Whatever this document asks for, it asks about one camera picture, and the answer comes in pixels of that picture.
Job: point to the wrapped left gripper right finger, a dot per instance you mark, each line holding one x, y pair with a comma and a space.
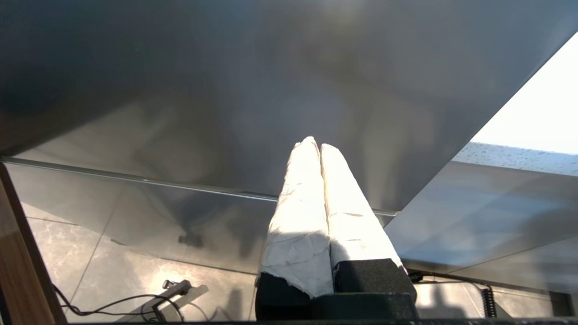
356, 234

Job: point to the wrapped left gripper left finger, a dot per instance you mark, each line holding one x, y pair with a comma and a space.
298, 225

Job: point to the grey cabinet front panel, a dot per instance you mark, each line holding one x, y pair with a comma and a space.
496, 216

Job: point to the brown wooden board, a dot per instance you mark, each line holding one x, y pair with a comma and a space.
18, 271

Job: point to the small metal bracket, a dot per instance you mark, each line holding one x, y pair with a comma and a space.
174, 289

